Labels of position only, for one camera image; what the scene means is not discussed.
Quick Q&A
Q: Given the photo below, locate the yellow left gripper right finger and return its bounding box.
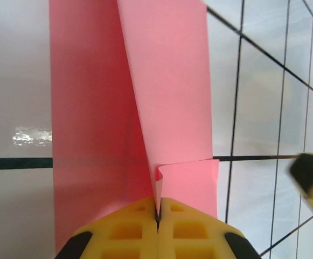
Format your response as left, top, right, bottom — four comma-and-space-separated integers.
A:
157, 197, 262, 259

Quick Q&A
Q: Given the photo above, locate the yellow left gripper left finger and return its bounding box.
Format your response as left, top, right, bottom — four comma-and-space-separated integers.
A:
54, 196, 159, 259

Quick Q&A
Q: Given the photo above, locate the pink paper sheet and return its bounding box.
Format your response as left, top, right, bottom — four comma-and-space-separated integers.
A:
49, 0, 221, 259

